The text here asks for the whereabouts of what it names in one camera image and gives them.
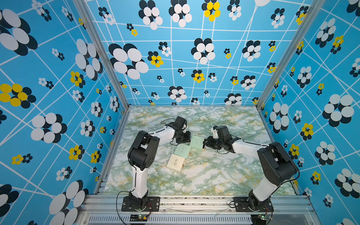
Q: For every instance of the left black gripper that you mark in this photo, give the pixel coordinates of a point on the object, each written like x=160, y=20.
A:
x=188, y=138

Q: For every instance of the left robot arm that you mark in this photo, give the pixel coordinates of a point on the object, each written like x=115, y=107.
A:
x=142, y=153

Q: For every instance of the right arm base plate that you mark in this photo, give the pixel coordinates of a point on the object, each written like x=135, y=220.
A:
x=251, y=204

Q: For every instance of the circuit board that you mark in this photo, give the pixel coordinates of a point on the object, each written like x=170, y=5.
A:
x=259, y=220
x=139, y=218

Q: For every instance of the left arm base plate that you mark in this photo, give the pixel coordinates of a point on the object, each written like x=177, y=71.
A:
x=148, y=204

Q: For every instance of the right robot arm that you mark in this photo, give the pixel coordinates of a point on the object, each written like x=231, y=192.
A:
x=277, y=166

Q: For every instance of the beige drawer jewelry box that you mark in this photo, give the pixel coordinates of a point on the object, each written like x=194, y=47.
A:
x=175, y=162

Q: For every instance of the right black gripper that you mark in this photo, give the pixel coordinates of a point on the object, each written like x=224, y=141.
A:
x=208, y=142

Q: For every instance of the left circuit board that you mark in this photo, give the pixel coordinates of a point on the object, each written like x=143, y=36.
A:
x=139, y=218

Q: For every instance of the aluminium front rail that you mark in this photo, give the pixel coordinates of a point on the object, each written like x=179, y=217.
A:
x=197, y=210

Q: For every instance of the right circuit board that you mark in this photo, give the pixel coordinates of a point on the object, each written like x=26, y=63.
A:
x=259, y=220

